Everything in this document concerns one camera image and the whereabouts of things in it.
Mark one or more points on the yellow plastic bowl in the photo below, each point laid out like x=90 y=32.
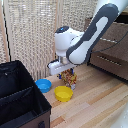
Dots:
x=63 y=93

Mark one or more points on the yellow granola box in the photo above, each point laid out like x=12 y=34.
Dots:
x=69 y=79

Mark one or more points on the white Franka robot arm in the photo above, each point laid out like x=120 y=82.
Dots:
x=96 y=30

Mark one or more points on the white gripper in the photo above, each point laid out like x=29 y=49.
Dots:
x=58 y=67

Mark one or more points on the black fabric storage box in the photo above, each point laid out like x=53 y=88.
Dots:
x=20 y=100

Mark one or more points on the blue plastic bowl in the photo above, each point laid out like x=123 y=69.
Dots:
x=43 y=85

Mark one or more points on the beige woven folding screen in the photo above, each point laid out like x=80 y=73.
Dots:
x=30 y=33

